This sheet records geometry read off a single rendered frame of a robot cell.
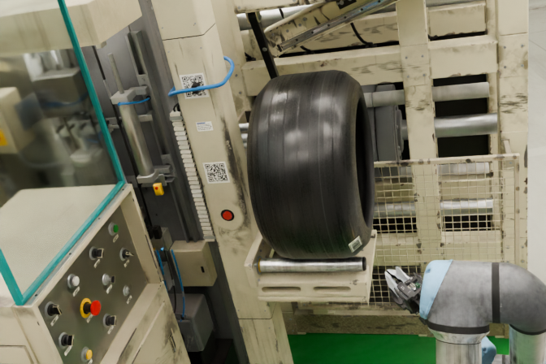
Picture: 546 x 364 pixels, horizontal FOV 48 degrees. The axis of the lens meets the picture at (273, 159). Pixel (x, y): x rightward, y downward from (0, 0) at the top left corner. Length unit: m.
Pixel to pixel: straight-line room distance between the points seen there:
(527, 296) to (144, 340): 1.16
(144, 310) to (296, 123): 0.76
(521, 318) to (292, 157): 0.72
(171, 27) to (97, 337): 0.89
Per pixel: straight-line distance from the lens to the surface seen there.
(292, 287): 2.02
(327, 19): 2.06
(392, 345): 2.94
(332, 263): 1.92
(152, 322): 2.01
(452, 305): 1.23
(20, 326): 1.57
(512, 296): 1.22
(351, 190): 1.65
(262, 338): 2.30
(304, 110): 1.67
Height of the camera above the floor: 2.06
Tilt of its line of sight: 26 degrees down
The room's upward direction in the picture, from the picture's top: 12 degrees counter-clockwise
